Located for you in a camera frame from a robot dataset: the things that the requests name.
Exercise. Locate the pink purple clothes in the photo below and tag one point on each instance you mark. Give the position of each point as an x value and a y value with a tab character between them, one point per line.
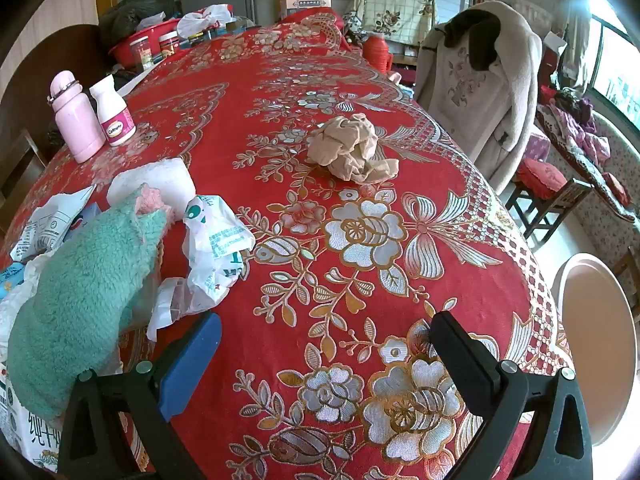
580	125

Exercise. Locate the floral sofa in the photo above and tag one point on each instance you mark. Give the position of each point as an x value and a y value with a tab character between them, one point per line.
617	175

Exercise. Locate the red plastic basin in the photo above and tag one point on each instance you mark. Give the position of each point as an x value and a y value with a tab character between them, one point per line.
125	45

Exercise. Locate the cream plastic bucket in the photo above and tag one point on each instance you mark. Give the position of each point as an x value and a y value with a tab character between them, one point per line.
595	350

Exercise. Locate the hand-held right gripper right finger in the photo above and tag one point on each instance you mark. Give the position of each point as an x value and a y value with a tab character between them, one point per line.
460	355

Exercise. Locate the beige tissue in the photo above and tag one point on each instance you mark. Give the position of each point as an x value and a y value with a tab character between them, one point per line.
345	147

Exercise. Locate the beige curtain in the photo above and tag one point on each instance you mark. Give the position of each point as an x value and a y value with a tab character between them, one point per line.
575	35

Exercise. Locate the white paper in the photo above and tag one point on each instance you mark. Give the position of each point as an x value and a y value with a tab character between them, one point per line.
150	180

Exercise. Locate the beige fleece coat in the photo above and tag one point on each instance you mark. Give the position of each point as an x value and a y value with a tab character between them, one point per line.
480	110

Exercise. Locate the black garment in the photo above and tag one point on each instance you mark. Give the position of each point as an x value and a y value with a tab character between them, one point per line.
480	40

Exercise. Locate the window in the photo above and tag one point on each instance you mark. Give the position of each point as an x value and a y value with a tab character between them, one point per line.
620	70

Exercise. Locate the red seat cushion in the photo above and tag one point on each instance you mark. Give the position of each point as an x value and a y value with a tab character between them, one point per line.
540	175

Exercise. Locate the white printed paper packet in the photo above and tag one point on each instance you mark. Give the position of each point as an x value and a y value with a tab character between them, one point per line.
50	225

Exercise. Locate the floral checked cloth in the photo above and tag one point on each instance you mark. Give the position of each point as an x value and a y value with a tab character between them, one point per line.
395	10

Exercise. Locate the clear jar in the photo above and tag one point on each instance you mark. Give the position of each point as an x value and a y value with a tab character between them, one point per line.
141	55

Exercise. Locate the white red plastic bag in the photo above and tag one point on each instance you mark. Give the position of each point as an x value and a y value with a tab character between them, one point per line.
205	20

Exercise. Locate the green fuzzy cloth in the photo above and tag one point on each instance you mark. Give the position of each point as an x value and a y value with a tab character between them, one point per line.
85	300

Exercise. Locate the black plastic bag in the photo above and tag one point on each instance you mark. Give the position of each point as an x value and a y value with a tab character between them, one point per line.
130	12

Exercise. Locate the white green-printed plastic bag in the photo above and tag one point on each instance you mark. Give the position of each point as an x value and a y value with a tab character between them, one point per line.
215	255

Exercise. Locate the red thermos flask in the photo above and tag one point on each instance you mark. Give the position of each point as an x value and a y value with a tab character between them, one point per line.
378	52

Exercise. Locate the blue packet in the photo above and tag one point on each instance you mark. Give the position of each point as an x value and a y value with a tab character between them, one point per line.
10	282

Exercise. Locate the small wooden chair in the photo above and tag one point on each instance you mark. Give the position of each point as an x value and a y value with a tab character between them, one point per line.
565	200

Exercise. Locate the white blue-printed box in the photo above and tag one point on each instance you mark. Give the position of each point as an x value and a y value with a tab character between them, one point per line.
310	5

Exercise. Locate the red floral tablecloth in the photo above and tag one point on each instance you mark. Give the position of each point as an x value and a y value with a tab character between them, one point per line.
300	160

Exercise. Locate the white green-printed carton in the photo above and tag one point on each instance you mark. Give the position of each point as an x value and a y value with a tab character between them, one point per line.
25	425

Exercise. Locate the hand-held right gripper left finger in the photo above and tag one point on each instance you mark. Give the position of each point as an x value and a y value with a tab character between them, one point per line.
192	365

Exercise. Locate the white medicine bottle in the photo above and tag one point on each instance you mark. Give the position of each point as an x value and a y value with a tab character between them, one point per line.
115	115

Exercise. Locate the pink bottle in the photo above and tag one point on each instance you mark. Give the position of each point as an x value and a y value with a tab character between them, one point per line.
80	125

